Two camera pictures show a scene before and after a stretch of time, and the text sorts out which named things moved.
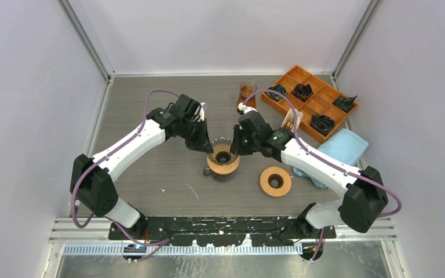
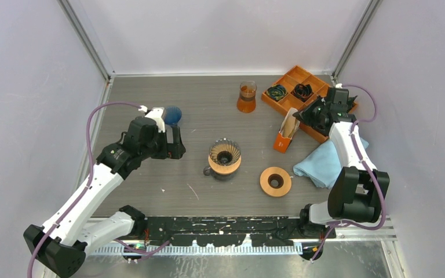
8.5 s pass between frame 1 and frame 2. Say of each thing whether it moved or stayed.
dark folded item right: stayed
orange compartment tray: stayed
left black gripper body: moved
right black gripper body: moved
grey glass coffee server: stayed
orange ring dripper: stayed
